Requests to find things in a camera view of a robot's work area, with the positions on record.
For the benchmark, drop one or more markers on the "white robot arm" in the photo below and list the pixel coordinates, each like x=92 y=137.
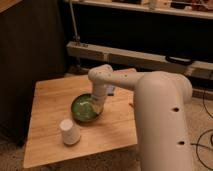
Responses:
x=160 y=121

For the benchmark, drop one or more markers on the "black handle on shelf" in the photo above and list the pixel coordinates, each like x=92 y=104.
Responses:
x=178 y=61

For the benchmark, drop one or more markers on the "green ceramic bowl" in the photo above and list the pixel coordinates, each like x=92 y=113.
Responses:
x=82 y=109

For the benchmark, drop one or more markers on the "beige flat pusher tool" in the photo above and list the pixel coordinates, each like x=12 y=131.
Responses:
x=98 y=108

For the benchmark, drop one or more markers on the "metal stand pole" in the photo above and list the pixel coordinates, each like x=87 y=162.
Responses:
x=76 y=35

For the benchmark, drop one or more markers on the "white paper cup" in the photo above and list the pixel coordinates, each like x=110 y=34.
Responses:
x=69 y=131

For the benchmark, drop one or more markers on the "wooden folding table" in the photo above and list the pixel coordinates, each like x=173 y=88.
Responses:
x=113 y=129

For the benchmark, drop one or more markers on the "grey lower shelf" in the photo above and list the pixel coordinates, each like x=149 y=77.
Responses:
x=134 y=58

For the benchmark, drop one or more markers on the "upper wooden shelf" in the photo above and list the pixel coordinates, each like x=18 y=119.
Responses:
x=151 y=6

